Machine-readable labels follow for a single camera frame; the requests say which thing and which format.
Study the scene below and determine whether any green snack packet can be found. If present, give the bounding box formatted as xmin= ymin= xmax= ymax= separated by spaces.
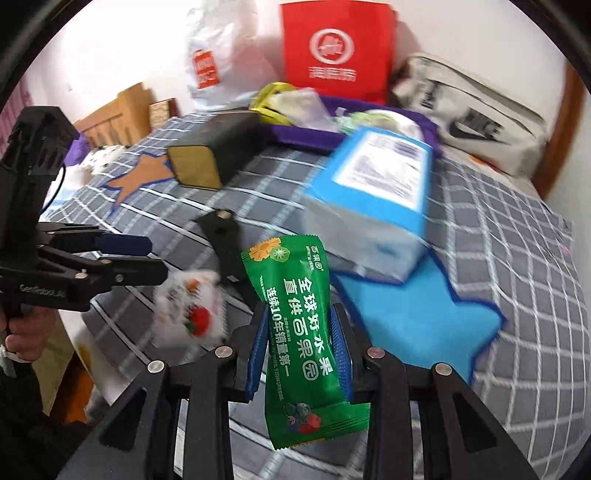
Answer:
xmin=242 ymin=235 xmax=370 ymax=450

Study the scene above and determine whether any white fruit snack packet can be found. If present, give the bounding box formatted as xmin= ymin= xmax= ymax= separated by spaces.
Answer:
xmin=151 ymin=270 xmax=228 ymax=348

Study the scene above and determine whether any yellow Adidas pouch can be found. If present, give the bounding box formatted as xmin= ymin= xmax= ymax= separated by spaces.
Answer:
xmin=249 ymin=82 xmax=296 ymax=126

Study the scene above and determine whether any green wet wipes pack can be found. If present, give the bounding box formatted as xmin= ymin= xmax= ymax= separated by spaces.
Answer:
xmin=334 ymin=107 xmax=424 ymax=141

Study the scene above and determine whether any white glove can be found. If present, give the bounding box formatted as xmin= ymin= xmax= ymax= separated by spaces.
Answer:
xmin=270 ymin=88 xmax=338 ymax=132

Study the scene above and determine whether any person's left hand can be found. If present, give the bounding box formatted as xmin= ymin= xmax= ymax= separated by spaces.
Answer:
xmin=1 ymin=307 xmax=59 ymax=362

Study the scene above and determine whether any blue star sticker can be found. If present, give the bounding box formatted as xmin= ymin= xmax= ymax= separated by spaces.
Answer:
xmin=331 ymin=251 xmax=506 ymax=384

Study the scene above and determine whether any white spotted plush toy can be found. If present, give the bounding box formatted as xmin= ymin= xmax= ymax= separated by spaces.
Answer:
xmin=81 ymin=145 xmax=127 ymax=178

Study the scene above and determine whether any brown star sticker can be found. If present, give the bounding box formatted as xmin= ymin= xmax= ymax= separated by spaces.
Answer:
xmin=103 ymin=154 xmax=174 ymax=214

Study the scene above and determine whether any purple plush toy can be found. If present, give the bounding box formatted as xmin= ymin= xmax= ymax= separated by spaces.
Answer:
xmin=64 ymin=132 xmax=92 ymax=167

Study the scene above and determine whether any wooden bed headboard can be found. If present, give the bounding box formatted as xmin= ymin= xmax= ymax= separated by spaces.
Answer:
xmin=74 ymin=83 xmax=155 ymax=147

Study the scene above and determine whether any dark green gold tin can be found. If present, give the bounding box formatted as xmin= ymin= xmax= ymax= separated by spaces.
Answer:
xmin=167 ymin=110 xmax=266 ymax=190

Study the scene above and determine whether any patterned book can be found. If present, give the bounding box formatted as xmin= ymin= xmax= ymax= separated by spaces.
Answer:
xmin=148 ymin=98 xmax=178 ymax=131

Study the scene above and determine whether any blue tissue pack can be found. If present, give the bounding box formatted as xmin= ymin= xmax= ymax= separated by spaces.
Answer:
xmin=303 ymin=127 xmax=433 ymax=282

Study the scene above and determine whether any grey checked table cloth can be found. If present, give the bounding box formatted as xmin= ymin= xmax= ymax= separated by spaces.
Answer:
xmin=47 ymin=114 xmax=590 ymax=479

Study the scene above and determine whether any purple cloth tray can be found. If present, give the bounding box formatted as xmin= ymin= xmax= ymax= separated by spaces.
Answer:
xmin=266 ymin=95 xmax=443 ymax=158

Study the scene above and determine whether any white Miniso plastic bag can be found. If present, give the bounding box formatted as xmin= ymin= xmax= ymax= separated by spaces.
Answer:
xmin=185 ymin=1 xmax=279 ymax=111

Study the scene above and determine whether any grey Nike waist bag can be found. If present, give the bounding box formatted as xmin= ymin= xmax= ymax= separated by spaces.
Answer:
xmin=392 ymin=53 xmax=548 ymax=177

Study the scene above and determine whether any red Hi paper bag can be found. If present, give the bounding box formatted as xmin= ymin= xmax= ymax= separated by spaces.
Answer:
xmin=280 ymin=1 xmax=398 ymax=105

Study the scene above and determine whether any black strap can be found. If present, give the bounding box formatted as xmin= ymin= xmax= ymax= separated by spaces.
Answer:
xmin=195 ymin=209 xmax=253 ymax=305

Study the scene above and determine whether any brown wooden door frame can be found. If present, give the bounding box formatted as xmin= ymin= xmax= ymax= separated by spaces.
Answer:
xmin=532 ymin=60 xmax=586 ymax=199

